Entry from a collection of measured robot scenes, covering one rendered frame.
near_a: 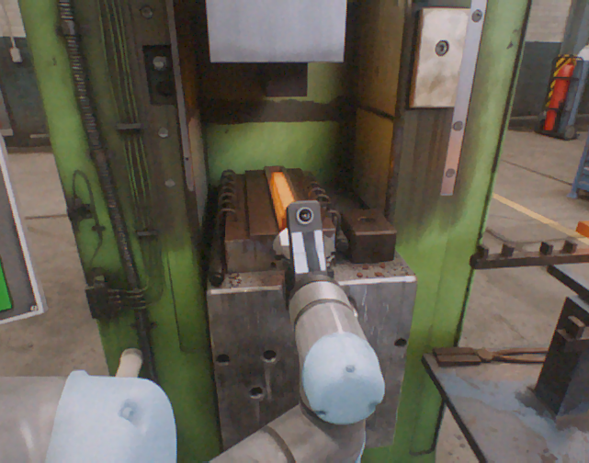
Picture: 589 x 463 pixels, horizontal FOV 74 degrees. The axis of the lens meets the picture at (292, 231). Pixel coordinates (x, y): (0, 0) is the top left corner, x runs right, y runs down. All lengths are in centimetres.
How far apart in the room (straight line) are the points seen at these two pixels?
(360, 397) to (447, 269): 68
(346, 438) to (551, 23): 868
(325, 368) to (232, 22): 48
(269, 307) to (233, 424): 29
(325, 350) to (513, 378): 58
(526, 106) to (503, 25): 796
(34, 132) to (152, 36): 633
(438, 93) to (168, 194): 57
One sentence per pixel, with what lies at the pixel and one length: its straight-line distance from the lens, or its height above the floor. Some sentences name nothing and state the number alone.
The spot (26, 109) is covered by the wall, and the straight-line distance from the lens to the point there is 705.
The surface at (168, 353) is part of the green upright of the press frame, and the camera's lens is 104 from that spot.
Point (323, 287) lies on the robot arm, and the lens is 48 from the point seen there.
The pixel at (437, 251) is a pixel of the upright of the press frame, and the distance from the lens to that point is 99.
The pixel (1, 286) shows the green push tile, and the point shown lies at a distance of 64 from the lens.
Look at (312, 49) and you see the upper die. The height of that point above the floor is 129.
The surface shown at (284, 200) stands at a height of 101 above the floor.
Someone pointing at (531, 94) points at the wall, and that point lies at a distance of 890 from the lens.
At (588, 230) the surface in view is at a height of 97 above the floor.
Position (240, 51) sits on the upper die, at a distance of 64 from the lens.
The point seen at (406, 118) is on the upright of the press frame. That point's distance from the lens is 85.
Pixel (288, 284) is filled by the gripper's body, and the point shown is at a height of 99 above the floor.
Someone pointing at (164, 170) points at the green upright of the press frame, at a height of 107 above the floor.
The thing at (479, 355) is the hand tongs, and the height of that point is 72.
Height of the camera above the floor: 128
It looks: 25 degrees down
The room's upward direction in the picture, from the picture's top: straight up
